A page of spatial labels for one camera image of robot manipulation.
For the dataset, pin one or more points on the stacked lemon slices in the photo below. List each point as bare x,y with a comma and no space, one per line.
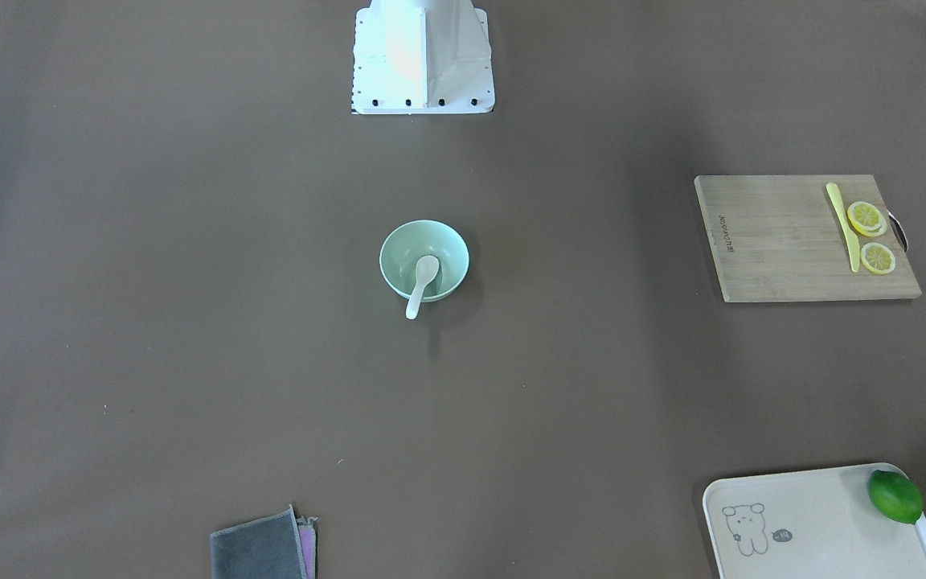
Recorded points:
866,219

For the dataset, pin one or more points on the cream serving tray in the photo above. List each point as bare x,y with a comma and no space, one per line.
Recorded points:
809,524

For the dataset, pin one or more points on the white ceramic spoon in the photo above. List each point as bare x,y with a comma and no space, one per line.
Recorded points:
426,270

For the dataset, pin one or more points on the bamboo cutting board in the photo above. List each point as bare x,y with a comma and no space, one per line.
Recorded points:
776,238

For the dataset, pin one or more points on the light green bowl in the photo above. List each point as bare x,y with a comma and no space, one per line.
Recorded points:
404,246

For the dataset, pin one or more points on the grey folded cloth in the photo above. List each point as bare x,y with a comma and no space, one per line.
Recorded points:
278,546

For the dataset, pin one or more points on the white camera stand post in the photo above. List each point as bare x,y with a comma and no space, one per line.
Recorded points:
422,57

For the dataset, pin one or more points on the green lime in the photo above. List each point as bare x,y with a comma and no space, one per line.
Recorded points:
895,496

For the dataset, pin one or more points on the lemon slice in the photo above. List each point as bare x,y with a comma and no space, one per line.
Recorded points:
878,258

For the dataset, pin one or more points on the yellow plastic knife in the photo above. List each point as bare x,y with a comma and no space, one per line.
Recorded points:
853,248

